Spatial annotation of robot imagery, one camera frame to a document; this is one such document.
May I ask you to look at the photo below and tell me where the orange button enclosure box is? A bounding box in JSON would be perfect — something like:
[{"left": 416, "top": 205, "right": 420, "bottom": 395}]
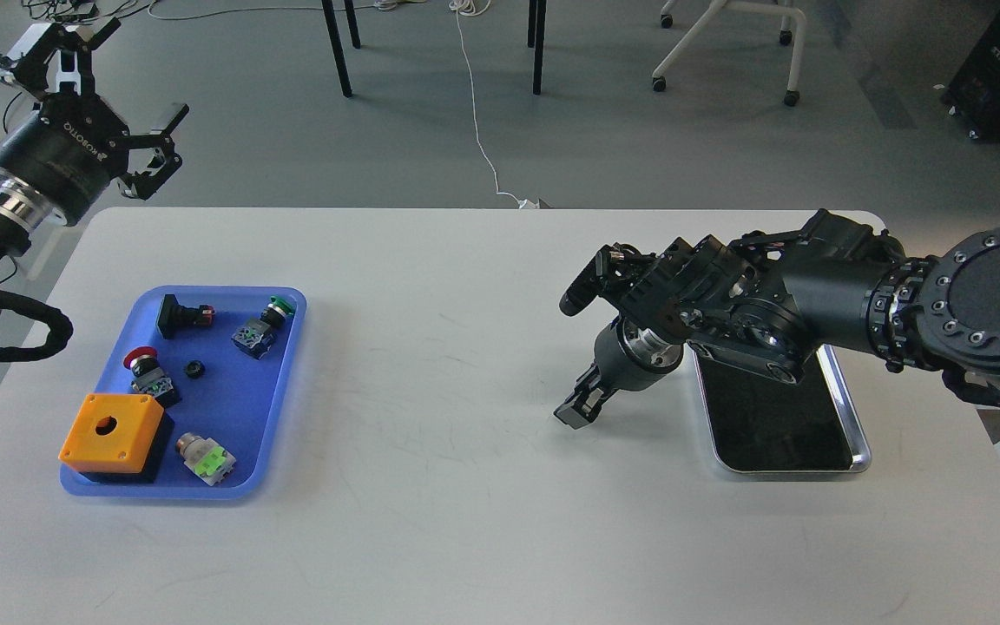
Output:
[{"left": 58, "top": 394, "right": 174, "bottom": 485}]

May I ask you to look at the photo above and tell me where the silver switch with green block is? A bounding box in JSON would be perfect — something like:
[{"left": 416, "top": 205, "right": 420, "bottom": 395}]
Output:
[{"left": 175, "top": 432, "right": 237, "bottom": 486}]

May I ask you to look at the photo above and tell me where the black table leg left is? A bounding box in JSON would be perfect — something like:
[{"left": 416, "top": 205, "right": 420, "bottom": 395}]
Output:
[{"left": 320, "top": 0, "right": 361, "bottom": 99}]

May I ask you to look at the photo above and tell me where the blue plastic tray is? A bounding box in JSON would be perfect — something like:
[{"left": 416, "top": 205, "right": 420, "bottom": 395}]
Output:
[{"left": 60, "top": 285, "right": 306, "bottom": 501}]

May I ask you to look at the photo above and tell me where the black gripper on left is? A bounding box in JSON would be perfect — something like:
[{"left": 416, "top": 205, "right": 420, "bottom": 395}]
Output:
[{"left": 0, "top": 19, "right": 190, "bottom": 227}]

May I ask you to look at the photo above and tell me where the white cable on floor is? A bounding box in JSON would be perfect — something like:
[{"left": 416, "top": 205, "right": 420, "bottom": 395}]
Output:
[{"left": 374, "top": 0, "right": 543, "bottom": 211}]

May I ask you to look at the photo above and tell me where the silver metal tray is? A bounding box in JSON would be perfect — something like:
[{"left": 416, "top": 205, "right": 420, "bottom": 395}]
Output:
[{"left": 694, "top": 345, "right": 872, "bottom": 479}]

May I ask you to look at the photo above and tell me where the black floor cable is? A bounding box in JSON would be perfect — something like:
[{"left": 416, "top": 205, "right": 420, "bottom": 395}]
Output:
[{"left": 23, "top": 0, "right": 154, "bottom": 27}]

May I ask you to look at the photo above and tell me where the green push button switch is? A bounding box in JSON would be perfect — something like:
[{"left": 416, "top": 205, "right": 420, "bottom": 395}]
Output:
[{"left": 230, "top": 295, "right": 297, "bottom": 360}]

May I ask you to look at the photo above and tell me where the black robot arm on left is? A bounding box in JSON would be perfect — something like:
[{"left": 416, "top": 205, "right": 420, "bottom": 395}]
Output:
[{"left": 0, "top": 17, "right": 189, "bottom": 363}]

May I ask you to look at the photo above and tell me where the black table leg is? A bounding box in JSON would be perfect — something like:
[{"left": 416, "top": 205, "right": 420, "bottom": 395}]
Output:
[
  {"left": 320, "top": 0, "right": 361, "bottom": 99},
  {"left": 527, "top": 0, "right": 547, "bottom": 95}
]

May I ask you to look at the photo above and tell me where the black table leg right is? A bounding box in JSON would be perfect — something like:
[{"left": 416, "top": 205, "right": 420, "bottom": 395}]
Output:
[{"left": 527, "top": 0, "right": 547, "bottom": 95}]

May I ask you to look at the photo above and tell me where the white chair base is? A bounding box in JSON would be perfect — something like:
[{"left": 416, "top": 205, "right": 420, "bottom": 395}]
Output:
[{"left": 649, "top": 1, "right": 809, "bottom": 110}]

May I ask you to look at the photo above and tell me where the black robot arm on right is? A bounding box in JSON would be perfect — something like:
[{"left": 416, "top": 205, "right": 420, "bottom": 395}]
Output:
[{"left": 553, "top": 209, "right": 1000, "bottom": 430}]

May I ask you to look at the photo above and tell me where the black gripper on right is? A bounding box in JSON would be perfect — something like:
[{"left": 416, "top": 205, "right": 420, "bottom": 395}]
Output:
[{"left": 553, "top": 317, "right": 684, "bottom": 430}]

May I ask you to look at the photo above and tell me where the red emergency stop button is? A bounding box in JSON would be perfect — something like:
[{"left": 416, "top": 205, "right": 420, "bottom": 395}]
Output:
[{"left": 122, "top": 345, "right": 181, "bottom": 408}]

